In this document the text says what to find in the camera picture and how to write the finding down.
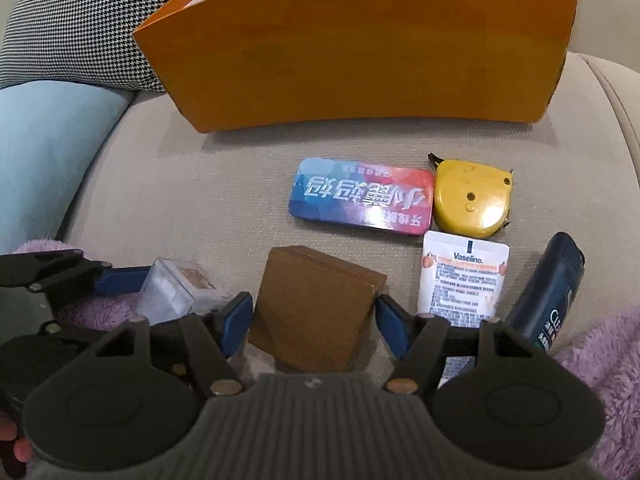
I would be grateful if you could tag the dark shampoo bottle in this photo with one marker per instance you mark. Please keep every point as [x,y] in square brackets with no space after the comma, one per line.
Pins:
[545,290]

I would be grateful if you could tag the orange cardboard box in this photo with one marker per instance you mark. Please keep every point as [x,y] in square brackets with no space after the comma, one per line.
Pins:
[350,60]

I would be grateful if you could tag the person's left hand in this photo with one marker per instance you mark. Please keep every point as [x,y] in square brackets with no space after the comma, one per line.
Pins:
[15,435]

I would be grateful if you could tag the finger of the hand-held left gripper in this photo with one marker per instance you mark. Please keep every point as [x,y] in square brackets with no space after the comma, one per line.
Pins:
[120,281]
[90,330]

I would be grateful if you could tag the clear plastic box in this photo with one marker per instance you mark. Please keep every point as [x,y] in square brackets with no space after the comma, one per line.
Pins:
[165,290]

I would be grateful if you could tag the brown box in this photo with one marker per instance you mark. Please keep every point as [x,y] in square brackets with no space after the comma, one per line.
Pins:
[310,310]

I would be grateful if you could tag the yellow tape measure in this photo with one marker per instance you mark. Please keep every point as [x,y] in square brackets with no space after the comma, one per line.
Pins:
[470,200]

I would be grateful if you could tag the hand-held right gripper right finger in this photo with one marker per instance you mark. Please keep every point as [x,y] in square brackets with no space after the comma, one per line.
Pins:
[392,327]

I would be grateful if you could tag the light blue pillow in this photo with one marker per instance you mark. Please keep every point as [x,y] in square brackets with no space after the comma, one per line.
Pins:
[45,160]

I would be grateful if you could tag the purple fluffy blanket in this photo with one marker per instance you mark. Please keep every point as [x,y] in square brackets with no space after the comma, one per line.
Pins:
[610,360]

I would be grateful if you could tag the black white houndstooth pillow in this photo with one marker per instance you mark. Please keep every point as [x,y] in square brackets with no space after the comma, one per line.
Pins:
[75,25]

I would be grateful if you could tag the blue red tin case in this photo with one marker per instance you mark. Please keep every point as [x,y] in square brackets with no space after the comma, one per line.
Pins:
[360,197]

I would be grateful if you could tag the white cream tube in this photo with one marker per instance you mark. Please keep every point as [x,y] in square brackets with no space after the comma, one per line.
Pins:
[460,280]

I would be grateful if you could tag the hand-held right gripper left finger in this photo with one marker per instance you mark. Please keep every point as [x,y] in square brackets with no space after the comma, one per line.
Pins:
[234,325]

